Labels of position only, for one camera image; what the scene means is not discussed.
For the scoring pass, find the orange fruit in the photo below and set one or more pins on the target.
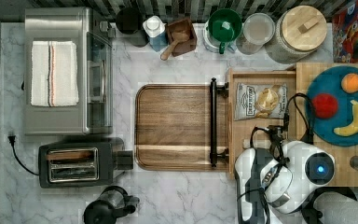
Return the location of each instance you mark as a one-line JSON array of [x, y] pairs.
[[350, 83]]

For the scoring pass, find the green mug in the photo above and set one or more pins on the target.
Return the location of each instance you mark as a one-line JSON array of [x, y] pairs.
[[221, 30]]

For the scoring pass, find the red apple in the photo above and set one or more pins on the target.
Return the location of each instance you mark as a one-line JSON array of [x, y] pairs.
[[325, 105]]

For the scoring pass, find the stainless steel toaster oven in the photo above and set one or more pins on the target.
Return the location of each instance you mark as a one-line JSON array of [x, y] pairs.
[[92, 35]]

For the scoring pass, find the dark wooden cutting board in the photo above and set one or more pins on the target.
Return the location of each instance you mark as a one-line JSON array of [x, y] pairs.
[[173, 128]]

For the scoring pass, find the white striped folded towel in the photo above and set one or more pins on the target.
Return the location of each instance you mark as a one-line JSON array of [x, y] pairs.
[[54, 74]]

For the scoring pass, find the yellow banana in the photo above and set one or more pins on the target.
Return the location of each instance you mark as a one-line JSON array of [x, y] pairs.
[[351, 128]]

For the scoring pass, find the jar with wooden lid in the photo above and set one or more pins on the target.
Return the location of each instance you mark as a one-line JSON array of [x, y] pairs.
[[299, 32]]

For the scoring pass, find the blue and white container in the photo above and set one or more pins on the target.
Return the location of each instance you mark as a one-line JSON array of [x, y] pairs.
[[156, 34]]

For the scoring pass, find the black two-slot toaster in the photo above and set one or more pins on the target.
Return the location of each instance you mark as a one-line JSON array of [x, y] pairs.
[[83, 163]]

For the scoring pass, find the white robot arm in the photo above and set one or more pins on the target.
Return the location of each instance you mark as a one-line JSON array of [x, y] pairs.
[[265, 183]]

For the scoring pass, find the blue round plate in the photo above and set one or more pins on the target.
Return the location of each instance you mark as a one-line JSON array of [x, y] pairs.
[[329, 81]]

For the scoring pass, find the red cereal box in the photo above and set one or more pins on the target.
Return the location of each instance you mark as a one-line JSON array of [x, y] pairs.
[[345, 34]]

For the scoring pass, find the black electric kettle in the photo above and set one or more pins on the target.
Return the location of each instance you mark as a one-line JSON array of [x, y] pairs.
[[113, 203]]

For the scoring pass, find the wooden scoop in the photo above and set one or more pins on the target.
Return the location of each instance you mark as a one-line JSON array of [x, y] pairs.
[[178, 37]]

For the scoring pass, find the black drawer handle bar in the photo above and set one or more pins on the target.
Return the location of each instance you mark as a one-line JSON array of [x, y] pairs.
[[214, 155]]

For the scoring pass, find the white potato chips bag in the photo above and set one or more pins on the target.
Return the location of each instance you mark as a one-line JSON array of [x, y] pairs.
[[257, 101]]

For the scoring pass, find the light wooden drawer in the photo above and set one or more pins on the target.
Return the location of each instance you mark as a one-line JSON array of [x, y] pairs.
[[240, 130]]

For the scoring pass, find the dark wooden box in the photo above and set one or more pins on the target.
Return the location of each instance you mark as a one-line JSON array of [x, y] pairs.
[[182, 25]]

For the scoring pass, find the black round cup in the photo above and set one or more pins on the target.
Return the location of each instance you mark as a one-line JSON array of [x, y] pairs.
[[129, 20]]

